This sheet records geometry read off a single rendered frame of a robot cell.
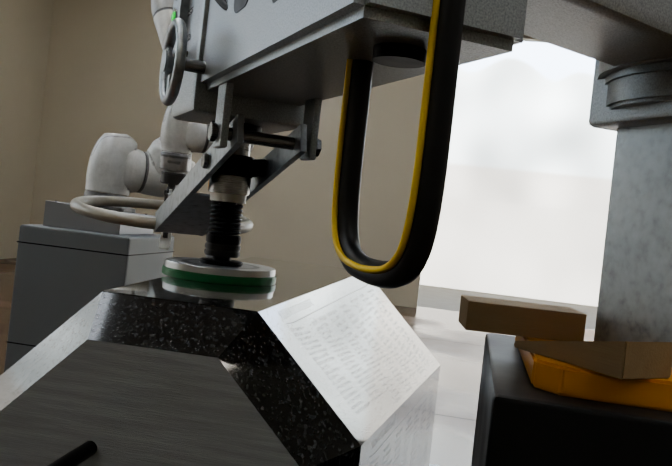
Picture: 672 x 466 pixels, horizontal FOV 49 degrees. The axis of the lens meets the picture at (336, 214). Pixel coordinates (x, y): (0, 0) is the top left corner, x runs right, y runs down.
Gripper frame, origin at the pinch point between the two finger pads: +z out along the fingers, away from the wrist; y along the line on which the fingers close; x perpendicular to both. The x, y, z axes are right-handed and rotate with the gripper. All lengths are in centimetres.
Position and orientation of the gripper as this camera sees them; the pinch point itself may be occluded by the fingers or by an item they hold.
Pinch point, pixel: (165, 237)
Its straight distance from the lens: 232.1
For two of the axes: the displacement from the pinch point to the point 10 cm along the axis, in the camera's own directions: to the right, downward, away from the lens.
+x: 9.8, 1.2, 1.5
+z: -1.3, 9.9, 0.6
